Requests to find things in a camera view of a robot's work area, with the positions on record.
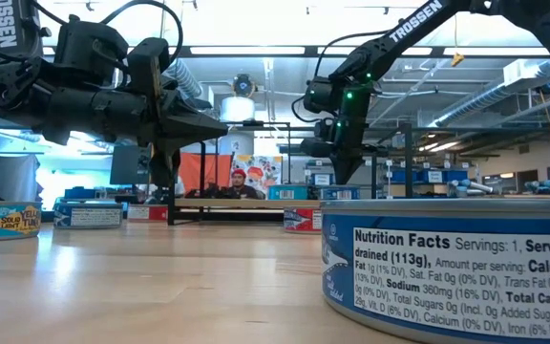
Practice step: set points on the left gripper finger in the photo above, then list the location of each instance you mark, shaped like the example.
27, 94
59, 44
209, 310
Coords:
165, 167
189, 124

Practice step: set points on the blue label tuna can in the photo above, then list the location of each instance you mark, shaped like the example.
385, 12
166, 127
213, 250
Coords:
447, 286
339, 192
89, 217

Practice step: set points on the white cylindrical ceiling fixture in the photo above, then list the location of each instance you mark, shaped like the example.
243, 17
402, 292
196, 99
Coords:
237, 110

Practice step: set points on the silver ribbed air duct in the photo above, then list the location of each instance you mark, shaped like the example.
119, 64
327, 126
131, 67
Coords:
186, 81

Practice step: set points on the grey cloth cover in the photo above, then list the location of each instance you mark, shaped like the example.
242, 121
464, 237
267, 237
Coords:
12, 172

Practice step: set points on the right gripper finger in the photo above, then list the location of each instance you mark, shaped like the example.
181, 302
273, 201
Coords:
350, 167

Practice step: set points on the orange partition panel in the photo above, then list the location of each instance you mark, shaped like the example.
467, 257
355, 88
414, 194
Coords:
191, 169

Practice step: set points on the yellow hanging tag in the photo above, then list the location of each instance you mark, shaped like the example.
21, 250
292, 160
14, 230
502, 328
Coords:
456, 59

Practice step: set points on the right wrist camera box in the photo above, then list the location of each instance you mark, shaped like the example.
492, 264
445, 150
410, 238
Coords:
318, 148

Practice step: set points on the white teal background robot arm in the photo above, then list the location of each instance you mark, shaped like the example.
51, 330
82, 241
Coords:
471, 186

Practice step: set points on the teal yellowfin tuna can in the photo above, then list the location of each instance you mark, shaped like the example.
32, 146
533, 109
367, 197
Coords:
3, 222
287, 192

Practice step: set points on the red label seafood can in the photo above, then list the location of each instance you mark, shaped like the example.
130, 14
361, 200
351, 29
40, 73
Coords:
147, 213
301, 221

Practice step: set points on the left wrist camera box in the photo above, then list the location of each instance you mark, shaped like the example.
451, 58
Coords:
148, 62

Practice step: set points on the blue storage bins row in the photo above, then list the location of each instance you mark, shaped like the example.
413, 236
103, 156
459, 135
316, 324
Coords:
416, 177

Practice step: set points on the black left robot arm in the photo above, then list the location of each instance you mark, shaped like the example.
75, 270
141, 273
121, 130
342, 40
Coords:
10, 28

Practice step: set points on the floral patterned cloth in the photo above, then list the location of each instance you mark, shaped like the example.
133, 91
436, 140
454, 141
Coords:
265, 174

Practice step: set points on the wooden shelf with black frames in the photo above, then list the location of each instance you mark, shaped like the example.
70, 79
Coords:
237, 203

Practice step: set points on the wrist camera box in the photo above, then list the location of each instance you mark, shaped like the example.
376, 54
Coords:
318, 148
148, 62

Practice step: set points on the black computer monitor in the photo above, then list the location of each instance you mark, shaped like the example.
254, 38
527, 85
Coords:
124, 165

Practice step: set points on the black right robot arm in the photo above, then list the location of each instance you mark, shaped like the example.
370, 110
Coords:
413, 21

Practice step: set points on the long silver air duct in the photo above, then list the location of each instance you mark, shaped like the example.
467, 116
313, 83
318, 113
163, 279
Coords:
490, 93

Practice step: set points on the round black ceiling device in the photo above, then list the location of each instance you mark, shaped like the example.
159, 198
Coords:
243, 86

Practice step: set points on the person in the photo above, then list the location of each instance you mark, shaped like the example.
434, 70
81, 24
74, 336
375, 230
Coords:
239, 184

